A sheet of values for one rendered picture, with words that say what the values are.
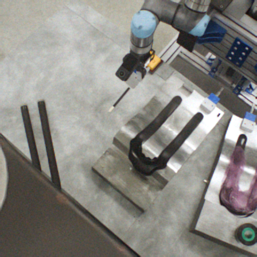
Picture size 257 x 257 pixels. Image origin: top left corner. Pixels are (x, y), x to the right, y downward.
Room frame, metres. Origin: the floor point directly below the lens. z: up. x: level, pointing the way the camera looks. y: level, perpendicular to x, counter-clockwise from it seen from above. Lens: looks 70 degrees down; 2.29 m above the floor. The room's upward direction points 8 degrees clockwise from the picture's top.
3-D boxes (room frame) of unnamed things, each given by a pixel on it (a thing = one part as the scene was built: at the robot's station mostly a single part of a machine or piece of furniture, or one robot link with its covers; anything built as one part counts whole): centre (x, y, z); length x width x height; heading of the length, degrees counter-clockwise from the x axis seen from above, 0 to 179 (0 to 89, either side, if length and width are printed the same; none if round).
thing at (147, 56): (0.72, 0.00, 1.09); 0.09 x 0.08 x 0.12; 148
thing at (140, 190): (0.49, -0.13, 0.87); 0.50 x 0.26 x 0.14; 148
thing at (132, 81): (0.74, -0.01, 0.93); 0.13 x 0.05 x 0.05; 148
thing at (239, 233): (0.16, -0.47, 0.93); 0.08 x 0.08 x 0.04
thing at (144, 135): (0.49, -0.14, 0.92); 0.35 x 0.16 x 0.09; 148
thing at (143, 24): (0.72, 0.00, 1.25); 0.09 x 0.08 x 0.11; 164
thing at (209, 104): (0.68, -0.32, 0.89); 0.13 x 0.05 x 0.05; 148
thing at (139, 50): (0.72, 0.00, 1.17); 0.08 x 0.08 x 0.05
